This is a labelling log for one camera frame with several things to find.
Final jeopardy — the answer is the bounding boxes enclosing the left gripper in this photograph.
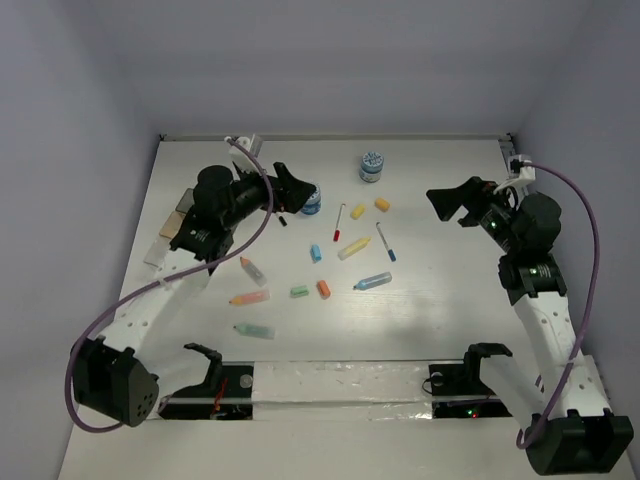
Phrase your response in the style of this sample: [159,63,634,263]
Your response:
[222,160,315,229]

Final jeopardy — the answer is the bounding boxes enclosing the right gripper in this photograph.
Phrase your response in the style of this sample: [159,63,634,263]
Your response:
[426,175,523,254]

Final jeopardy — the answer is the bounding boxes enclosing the red cap marker pen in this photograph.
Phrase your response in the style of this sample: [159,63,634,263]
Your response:
[333,203,346,242]

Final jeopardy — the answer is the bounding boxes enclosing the blue cap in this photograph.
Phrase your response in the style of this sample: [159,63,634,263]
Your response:
[310,244,322,263]

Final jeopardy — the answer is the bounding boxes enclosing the blue cap marker pen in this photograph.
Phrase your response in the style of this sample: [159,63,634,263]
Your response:
[376,222,397,262]

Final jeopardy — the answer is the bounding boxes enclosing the yellow pencil-shaped highlighter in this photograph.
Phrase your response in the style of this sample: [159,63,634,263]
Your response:
[338,237,371,261]

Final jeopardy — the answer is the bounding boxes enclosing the blue pencil-shaped highlighter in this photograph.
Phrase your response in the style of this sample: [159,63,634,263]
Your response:
[353,272,393,291]

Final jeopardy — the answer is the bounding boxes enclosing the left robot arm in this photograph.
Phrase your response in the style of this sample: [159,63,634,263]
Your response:
[65,162,316,433]

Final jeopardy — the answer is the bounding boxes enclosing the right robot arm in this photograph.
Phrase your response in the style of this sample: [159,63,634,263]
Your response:
[426,177,634,476]

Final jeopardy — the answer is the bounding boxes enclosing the orange-yellow cap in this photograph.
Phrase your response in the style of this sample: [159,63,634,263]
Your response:
[375,197,390,212]

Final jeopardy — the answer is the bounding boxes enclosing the yellow cap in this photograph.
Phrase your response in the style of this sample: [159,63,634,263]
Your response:
[350,204,366,220]

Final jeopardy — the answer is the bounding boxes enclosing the grey-orange pencil-shaped highlighter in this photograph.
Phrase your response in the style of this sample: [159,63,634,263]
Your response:
[240,257,268,287]

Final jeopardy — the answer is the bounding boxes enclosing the green cap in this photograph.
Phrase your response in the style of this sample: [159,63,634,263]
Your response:
[290,285,309,298]

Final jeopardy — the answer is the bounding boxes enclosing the orange cap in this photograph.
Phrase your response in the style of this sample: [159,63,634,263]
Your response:
[317,280,331,299]

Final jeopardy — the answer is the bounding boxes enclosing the grey smoked plastic bin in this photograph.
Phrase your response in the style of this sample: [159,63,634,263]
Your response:
[175,188,194,215]

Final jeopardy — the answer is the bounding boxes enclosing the orange pencil-shaped highlighter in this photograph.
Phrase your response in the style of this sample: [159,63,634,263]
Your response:
[229,289,270,306]

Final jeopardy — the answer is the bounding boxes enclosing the green pencil-shaped highlighter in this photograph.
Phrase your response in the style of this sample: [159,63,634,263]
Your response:
[233,323,275,340]

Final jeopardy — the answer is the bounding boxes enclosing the clear plastic bin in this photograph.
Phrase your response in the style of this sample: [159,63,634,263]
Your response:
[143,236,170,270]

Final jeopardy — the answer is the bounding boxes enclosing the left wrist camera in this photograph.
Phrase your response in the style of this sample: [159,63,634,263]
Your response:
[224,134,263,157]

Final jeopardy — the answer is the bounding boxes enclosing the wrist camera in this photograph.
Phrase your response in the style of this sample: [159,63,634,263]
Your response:
[224,134,263,157]
[506,154,536,188]

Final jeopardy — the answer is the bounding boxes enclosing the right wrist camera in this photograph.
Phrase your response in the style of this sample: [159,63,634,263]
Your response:
[506,154,536,188]

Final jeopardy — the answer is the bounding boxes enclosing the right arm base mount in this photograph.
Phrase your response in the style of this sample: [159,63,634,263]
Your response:
[422,343,513,419]

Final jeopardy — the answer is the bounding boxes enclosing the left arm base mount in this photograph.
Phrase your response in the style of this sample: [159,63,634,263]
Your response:
[157,343,254,421]

